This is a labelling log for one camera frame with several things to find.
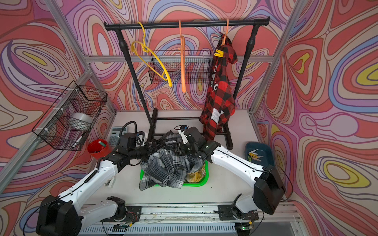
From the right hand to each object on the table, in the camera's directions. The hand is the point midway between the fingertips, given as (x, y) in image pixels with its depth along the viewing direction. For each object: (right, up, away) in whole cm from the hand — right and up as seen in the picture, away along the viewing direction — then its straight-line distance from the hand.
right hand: (178, 150), depth 78 cm
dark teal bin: (+55, -3, +16) cm, 57 cm away
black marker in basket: (-49, +6, -6) cm, 50 cm away
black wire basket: (-55, +15, -6) cm, 57 cm away
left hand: (-9, +1, 0) cm, 9 cm away
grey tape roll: (-47, +16, -8) cm, 50 cm away
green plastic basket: (+12, -17, -1) cm, 21 cm away
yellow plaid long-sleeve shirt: (+10, -14, 0) cm, 17 cm away
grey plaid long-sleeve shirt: (-5, -6, -8) cm, 11 cm away
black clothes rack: (-21, +18, +24) cm, 36 cm away
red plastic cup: (-45, 0, +4) cm, 46 cm away
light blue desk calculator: (-48, +7, +26) cm, 55 cm away
